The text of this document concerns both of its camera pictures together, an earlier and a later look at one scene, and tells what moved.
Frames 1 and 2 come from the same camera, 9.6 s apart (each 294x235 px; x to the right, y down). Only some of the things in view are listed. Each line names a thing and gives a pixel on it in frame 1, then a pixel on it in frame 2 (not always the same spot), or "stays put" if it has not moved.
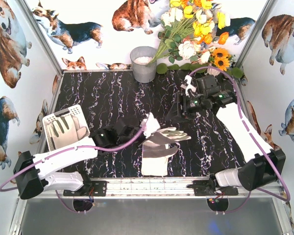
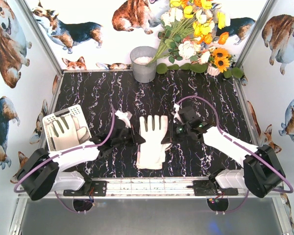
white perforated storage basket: (66, 129) stays put
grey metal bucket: (139, 57) stays put
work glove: (64, 130) stays put
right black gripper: (183, 105) -> (174, 130)
